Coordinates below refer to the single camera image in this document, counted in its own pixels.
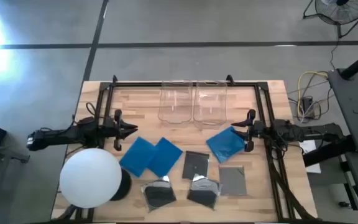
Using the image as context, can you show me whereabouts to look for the black floor fan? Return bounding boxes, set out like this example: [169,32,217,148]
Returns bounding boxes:
[302,0,358,39]

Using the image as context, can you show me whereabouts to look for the black side table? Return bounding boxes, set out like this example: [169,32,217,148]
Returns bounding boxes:
[327,67,358,156]

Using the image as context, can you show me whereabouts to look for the black jewel case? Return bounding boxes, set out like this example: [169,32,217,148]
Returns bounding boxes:
[181,151,211,181]

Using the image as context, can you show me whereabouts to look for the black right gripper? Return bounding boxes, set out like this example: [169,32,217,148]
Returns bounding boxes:
[231,108,266,153]

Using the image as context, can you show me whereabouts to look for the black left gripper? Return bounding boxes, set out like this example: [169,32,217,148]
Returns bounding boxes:
[103,108,139,152]

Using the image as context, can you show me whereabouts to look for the dark grey jewel case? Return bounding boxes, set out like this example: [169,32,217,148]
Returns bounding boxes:
[218,166,247,196]

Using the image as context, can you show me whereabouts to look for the black cable loop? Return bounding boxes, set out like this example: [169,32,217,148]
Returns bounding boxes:
[85,101,101,121]

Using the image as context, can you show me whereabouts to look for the white paper sheet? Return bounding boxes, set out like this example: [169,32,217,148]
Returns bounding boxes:
[298,139,322,174]

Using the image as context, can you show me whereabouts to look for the yellow cable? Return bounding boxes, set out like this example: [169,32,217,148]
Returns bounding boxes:
[296,70,329,116]

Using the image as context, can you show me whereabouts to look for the blue jewel case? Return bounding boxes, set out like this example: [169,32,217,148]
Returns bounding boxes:
[206,126,247,164]
[119,136,158,178]
[147,137,183,178]

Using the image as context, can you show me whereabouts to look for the clear plastic bin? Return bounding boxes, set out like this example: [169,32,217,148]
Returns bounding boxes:
[157,80,194,125]
[193,80,228,130]

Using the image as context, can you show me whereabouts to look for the black round lamp base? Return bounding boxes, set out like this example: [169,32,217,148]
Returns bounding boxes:
[109,167,132,202]

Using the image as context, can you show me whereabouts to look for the grey power strip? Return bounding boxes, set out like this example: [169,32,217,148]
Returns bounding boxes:
[300,96,315,119]

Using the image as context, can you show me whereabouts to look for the white globe lamp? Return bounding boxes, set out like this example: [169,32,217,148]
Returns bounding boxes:
[59,147,123,208]

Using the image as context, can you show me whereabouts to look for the black aluminium frame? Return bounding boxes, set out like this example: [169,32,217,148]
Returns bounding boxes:
[96,74,318,222]

